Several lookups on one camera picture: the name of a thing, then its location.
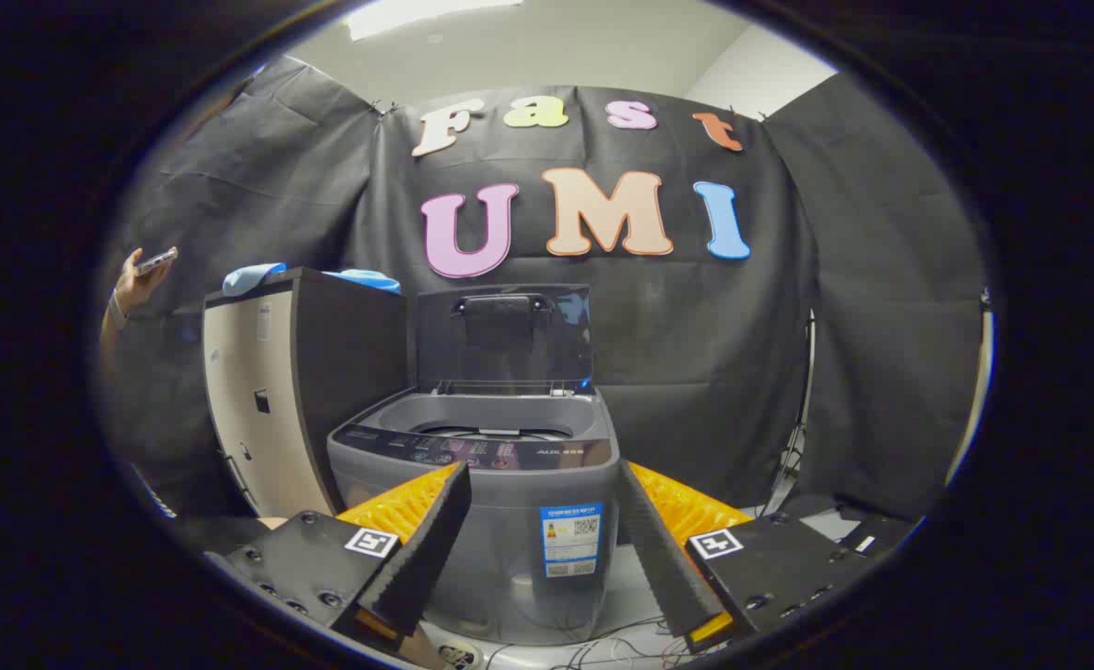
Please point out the grey washing machine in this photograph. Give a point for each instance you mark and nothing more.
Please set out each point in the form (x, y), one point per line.
(510, 530)

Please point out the light blue polo shirt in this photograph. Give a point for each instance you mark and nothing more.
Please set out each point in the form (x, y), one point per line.
(254, 277)

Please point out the dark washing machine lid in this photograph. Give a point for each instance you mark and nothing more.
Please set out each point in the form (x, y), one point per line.
(510, 335)

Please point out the round floor drain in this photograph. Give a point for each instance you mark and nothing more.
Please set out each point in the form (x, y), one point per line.
(459, 657)

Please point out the black backdrop cloth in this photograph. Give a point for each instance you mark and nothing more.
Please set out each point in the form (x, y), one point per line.
(677, 326)

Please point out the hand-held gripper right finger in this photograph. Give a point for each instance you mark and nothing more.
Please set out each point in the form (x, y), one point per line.
(663, 558)

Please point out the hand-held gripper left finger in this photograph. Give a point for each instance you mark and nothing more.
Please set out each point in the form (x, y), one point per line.
(421, 549)

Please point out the beige and black cabinet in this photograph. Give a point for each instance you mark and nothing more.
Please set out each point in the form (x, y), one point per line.
(352, 354)

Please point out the silver smartphone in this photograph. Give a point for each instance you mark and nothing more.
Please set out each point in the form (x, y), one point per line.
(156, 261)

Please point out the black device with white label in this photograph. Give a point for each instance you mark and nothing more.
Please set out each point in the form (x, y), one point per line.
(868, 532)

